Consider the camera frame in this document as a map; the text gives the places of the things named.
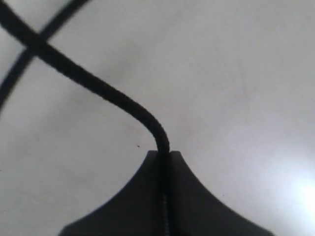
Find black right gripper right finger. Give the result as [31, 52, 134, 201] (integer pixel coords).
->
[167, 151, 272, 236]

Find black three-strand cord bundle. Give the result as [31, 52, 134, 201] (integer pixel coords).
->
[0, 0, 89, 111]

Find black braided cord bundle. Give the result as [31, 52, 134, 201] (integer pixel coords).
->
[0, 1, 171, 236]

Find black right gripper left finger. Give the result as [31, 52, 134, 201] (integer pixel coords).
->
[60, 151, 164, 236]

